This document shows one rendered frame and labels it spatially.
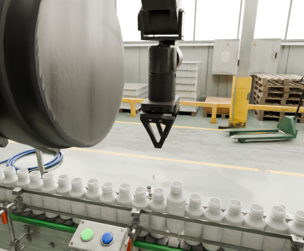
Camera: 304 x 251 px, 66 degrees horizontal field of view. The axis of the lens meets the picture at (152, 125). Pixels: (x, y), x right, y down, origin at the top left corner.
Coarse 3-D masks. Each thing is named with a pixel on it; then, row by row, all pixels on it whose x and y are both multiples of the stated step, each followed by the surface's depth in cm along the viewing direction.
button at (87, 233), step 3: (87, 228) 64; (84, 231) 64; (87, 231) 64; (90, 231) 63; (81, 234) 63; (84, 234) 63; (87, 234) 63; (90, 234) 63; (84, 237) 62; (87, 237) 62; (90, 237) 63
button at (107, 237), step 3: (105, 234) 62; (108, 234) 62; (111, 234) 62; (102, 237) 62; (105, 237) 62; (108, 237) 62; (111, 237) 62; (102, 240) 61; (105, 240) 61; (108, 240) 61; (111, 240) 61; (105, 243) 61; (108, 243) 61
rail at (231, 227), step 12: (24, 192) 84; (36, 192) 83; (96, 204) 77; (108, 204) 76; (72, 216) 82; (84, 216) 80; (168, 216) 71; (180, 216) 70; (264, 216) 71; (144, 228) 75; (228, 228) 67; (240, 228) 66; (192, 240) 71; (204, 240) 70
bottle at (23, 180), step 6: (24, 168) 89; (18, 174) 86; (24, 174) 86; (18, 180) 86; (24, 180) 87; (18, 186) 86; (24, 186) 86; (24, 198) 87; (30, 204) 89; (24, 210) 89; (30, 210) 90
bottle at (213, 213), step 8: (216, 200) 71; (208, 208) 70; (216, 208) 68; (208, 216) 69; (216, 216) 68; (208, 232) 70; (216, 232) 69; (216, 240) 70; (208, 248) 71; (216, 248) 71
